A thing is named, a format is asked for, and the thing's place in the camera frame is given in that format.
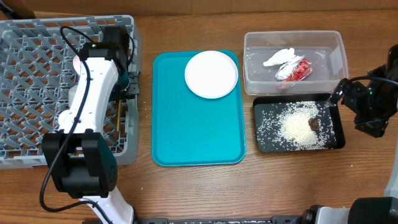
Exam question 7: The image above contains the wooden chopstick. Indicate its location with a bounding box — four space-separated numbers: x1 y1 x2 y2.
116 99 122 132

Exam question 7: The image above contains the brown food scrap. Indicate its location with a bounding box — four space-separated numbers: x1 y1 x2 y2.
308 118 320 132

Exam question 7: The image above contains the white paper cup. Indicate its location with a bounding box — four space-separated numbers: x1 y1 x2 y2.
58 110 73 133

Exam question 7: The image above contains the red snack wrapper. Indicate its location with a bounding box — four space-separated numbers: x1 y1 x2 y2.
275 57 312 82

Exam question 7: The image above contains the large white round plate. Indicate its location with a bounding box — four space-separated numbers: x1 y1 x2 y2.
184 50 239 99

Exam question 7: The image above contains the white rice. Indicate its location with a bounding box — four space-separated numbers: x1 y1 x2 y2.
254 101 336 152

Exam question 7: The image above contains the white tissue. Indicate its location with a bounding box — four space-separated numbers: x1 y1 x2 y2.
263 48 304 70

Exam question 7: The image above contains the grey bowl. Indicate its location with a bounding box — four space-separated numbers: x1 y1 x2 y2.
68 85 78 108

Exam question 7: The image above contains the pink small bowl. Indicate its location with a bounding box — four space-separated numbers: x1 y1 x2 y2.
72 55 81 75

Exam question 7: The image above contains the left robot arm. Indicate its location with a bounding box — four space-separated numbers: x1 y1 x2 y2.
39 26 141 223

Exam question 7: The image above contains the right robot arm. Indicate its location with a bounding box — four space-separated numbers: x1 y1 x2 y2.
292 45 397 223

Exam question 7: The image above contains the black food waste tray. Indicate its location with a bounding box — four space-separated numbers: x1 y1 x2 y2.
253 93 346 153

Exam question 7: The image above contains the clear plastic waste bin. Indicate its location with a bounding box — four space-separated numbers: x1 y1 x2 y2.
243 30 348 96

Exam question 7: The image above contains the teal plastic serving tray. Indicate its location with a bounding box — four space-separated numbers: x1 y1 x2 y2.
152 51 246 167

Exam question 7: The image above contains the grey plastic dish rack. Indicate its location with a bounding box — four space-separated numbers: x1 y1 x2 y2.
1 15 142 169

